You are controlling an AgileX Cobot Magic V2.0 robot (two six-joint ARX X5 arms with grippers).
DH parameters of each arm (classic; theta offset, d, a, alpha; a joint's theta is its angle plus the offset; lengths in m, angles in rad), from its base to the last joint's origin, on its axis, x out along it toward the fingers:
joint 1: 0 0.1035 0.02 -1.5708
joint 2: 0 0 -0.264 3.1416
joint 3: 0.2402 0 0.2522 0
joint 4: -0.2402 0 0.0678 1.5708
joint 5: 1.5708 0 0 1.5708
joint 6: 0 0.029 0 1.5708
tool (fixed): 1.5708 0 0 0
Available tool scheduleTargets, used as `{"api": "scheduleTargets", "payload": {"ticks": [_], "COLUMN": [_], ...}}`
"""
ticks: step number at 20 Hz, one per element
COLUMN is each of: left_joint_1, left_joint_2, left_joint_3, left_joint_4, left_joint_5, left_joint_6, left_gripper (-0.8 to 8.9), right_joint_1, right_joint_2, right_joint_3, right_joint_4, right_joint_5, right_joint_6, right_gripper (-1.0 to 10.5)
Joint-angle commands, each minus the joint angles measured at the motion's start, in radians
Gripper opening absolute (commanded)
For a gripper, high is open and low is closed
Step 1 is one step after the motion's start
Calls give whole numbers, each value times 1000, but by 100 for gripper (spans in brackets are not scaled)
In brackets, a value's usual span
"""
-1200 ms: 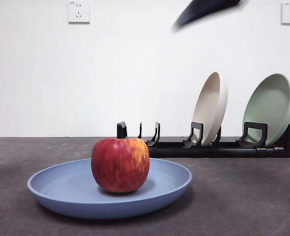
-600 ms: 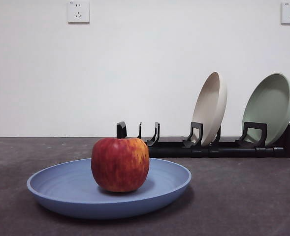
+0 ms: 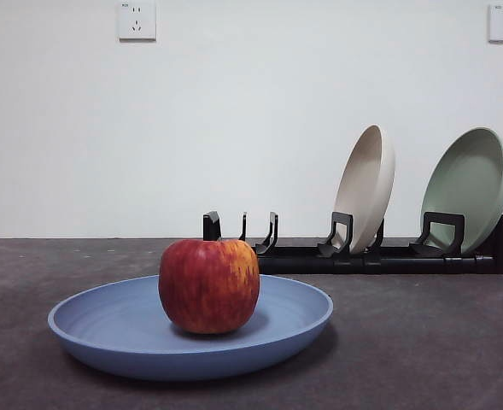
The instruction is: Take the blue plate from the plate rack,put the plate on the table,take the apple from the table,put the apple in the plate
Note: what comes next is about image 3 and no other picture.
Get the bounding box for red apple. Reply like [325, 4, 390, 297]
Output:
[158, 238, 260, 336]

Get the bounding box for blue plate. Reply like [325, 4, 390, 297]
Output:
[47, 273, 335, 382]

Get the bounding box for beige plate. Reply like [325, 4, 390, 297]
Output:
[333, 124, 396, 255]

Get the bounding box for black plate rack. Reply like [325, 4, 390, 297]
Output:
[202, 210, 503, 275]

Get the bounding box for green plate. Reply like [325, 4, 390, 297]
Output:
[420, 126, 503, 256]

